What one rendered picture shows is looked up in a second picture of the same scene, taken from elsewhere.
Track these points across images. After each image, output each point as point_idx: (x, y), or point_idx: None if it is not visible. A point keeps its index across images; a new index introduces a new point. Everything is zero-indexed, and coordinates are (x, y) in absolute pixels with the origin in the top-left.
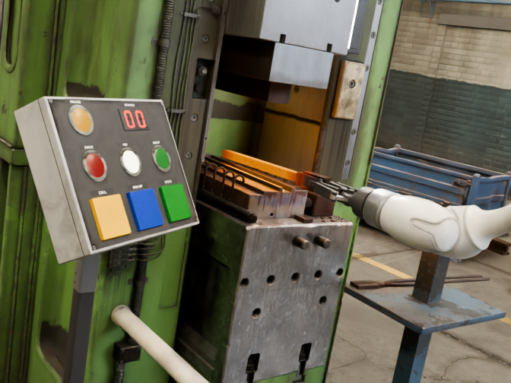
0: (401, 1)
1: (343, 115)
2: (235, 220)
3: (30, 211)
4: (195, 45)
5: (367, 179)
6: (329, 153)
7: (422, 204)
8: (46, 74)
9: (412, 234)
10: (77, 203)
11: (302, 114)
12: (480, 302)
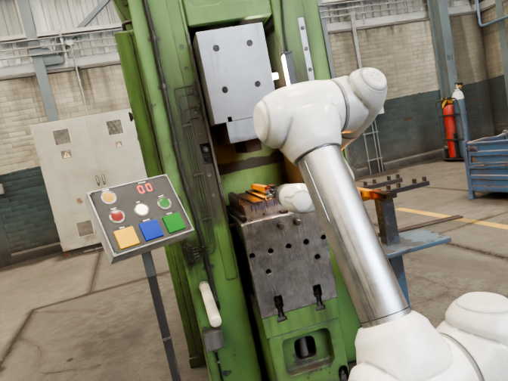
0: (328, 63)
1: None
2: (239, 223)
3: (175, 243)
4: (195, 138)
5: None
6: None
7: (289, 187)
8: (159, 174)
9: (286, 205)
10: (106, 235)
11: None
12: (435, 234)
